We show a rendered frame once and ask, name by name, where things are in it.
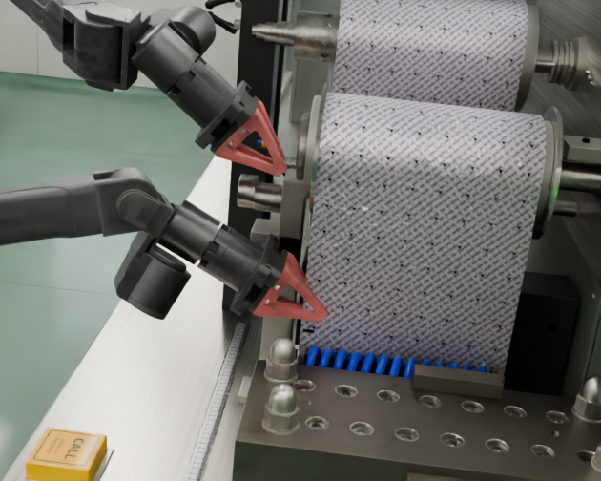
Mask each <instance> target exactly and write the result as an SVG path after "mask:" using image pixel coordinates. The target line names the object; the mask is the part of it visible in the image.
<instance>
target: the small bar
mask: <svg viewBox="0 0 601 481"><path fill-rule="evenodd" d="M412 386H413V388H416V389H423V390H431V391H439V392H447V393H455V394H463V395H470V396H478V397H486V398H493V399H501V397H502V392H503V387H504V384H503V380H502V376H501V374H495V373H487V372H479V371H471V370H463V369H456V368H448V367H440V366H425V365H417V364H414V367H413V374H412Z"/></svg>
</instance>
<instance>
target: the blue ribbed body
mask: <svg viewBox="0 0 601 481"><path fill-rule="evenodd" d="M304 364H305V365H307V366H321V367H329V368H336V369H344V370H352V371H359V372H367V373H376V374H383V375H391V376H399V377H406V378H412V374H413V367H414V364H418V363H417V360H416V359H415V358H410V359H408V361H407V364H406V366H404V359H403V358H402V357H401V356H397V357H395V358H394V360H393V363H392V365H391V364H390V360H389V357H388V356H387V355H386V354H383V355H381V357H380V359H379V362H378V363H377V362H376V356H375V354H374V353H372V352H369V353H367V354H366V356H365V358H364V361H363V357H362V354H361V352H360V351H357V350H356V351H354V352H353V353H352V355H351V357H350V360H349V358H348V352H347V351H346V350H345V349H341V350H339V351H338V354H337V356H336V358H335V352H334V350H333V349H332V348H331V347H328V348H326V349H325V350H324V351H323V354H322V355H321V350H320V348H319V347H318V346H316V345H313V346H312V347H311V348H310V349H309V352H308V354H305V359H304ZM422 365H425V366H431V362H430V361H429V360H427V359H425V360H423V362H422ZM436 366H440V367H446V365H445V363H444V362H442V361H439V362H437V364H436ZM449 368H456V369H459V365H458V364H456V363H453V364H451V365H450V367H449ZM464 370H471V371H473V366H472V365H466V366H465V367H464ZM478 371H479V372H487V368H486V367H485V366H480V367H479V369H478Z"/></svg>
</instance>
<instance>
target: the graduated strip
mask: <svg viewBox="0 0 601 481"><path fill-rule="evenodd" d="M250 325H251V324H248V323H240V322H237V323H236V326H235V329H234V332H233V335H232V338H231V341H230V343H229V345H228V348H227V351H226V354H225V357H224V360H223V363H222V366H221V369H220V371H219V374H218V378H217V381H216V384H215V387H214V390H213V393H212V396H211V398H210V401H209V404H208V407H207V409H206V412H205V415H204V418H203V421H202V424H201V427H200V429H199V432H198V435H197V439H196V442H195V445H194V448H193V451H192V454H191V456H190V459H189V462H188V465H187V468H186V471H185V473H184V476H183V479H182V481H202V480H203V477H204V474H205V471H206V468H207V465H208V462H209V458H210V455H211V452H212V449H213V445H214V443H215V440H216V437H217V434H218V428H219V425H220V422H221V418H222V415H223V412H224V410H225V406H226V403H227V400H228V397H229V393H230V390H231V387H232V384H233V382H234V378H235V375H236V372H237V369H238V363H239V360H240V357H241V353H242V350H243V348H244V345H245V342H246V338H247V335H248V332H249V329H250Z"/></svg>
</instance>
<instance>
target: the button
mask: <svg viewBox="0 0 601 481"><path fill-rule="evenodd" d="M106 452H107V435H105V434H97V433H90V432H83V431H75V430H67V429H54V428H47V430H46V431H45V433H44V435H43V436H42V438H41V439H40V441H39V442H38V444H37V446H36V447H35V449H34V450H33V452H32V454H31V456H30V457H29V459H28V460H27V462H26V478H27V479H30V480H36V481H93V478H94V476H95V474H96V472H97V470H98V468H99V466H100V464H101V462H102V460H103V458H104V456H105V454H106Z"/></svg>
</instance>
